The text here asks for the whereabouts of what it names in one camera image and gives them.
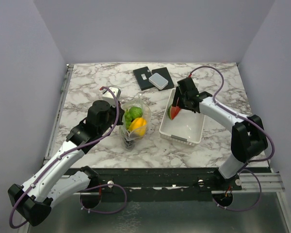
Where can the aluminium extrusion right front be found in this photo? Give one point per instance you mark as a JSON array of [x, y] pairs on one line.
[[266, 182]]

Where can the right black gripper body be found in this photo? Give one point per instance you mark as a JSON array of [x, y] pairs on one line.
[[183, 103]]

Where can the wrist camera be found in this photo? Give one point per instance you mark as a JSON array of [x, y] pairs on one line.
[[196, 81], [108, 95]]

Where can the black flat box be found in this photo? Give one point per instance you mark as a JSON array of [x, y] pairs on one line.
[[165, 73]]

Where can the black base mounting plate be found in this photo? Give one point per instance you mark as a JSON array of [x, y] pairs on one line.
[[167, 184]]

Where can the purple toy eggplant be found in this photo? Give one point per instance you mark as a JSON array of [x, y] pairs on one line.
[[129, 144]]

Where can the green toy grapes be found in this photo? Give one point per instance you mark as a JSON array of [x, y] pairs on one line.
[[128, 119]]

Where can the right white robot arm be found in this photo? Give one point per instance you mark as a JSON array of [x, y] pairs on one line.
[[247, 137]]

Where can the yellow toy bell pepper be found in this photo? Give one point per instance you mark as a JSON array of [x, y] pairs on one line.
[[138, 126]]

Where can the black box with label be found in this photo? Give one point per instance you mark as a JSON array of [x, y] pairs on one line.
[[142, 76]]

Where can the green toy citrus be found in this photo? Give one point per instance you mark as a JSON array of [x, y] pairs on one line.
[[136, 112]]

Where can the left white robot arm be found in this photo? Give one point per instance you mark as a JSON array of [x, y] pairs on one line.
[[36, 197]]

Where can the aluminium rail left edge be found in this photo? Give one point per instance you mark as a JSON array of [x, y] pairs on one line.
[[55, 127]]

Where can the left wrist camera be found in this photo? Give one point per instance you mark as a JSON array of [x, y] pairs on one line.
[[108, 95]]

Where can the toy watermelon slice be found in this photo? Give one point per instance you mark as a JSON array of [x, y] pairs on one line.
[[173, 111]]

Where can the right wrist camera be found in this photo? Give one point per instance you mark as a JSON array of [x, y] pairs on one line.
[[196, 81]]

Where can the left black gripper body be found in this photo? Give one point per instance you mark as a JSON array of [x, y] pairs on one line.
[[115, 117]]

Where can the white perforated plastic basket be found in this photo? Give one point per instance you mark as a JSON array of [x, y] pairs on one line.
[[186, 127]]

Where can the clear polka dot zip bag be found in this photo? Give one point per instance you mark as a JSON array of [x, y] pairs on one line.
[[147, 114]]

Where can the white grey small device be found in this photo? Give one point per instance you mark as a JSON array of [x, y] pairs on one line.
[[158, 81]]

